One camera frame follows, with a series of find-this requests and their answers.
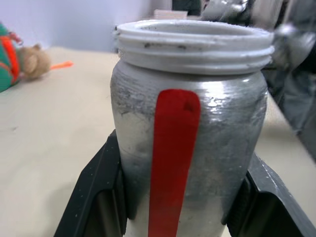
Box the cardboard box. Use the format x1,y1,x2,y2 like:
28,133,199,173
154,9,189,20

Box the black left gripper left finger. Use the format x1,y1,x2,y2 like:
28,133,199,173
53,129,129,237

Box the brown teddy bear toy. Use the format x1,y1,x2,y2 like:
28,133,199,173
18,43,52,81

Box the grey jar with red strip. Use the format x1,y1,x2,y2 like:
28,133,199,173
110,19,276,237

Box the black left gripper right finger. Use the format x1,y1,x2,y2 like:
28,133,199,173
221,152,316,237

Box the green and orange plush toy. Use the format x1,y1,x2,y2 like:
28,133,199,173
0,22,24,93

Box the orange plastic stick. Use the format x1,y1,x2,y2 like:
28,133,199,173
50,61,74,70

